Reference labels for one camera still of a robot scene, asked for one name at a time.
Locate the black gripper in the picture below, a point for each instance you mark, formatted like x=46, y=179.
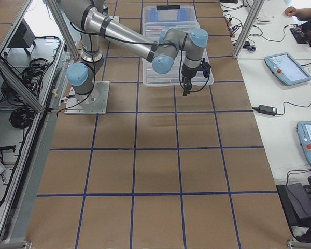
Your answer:
x=189, y=73

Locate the clear plastic storage box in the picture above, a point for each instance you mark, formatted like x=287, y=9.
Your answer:
x=184, y=16

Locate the person hand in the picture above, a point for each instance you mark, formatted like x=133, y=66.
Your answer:
x=292, y=11

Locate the black power adapter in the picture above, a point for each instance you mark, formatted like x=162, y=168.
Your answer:
x=267, y=110

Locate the black box latch handle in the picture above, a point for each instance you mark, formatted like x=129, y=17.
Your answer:
x=167, y=7

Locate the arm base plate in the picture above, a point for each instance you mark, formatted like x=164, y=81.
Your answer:
x=96, y=103

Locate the aluminium frame post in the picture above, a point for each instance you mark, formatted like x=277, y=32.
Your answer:
x=251, y=17

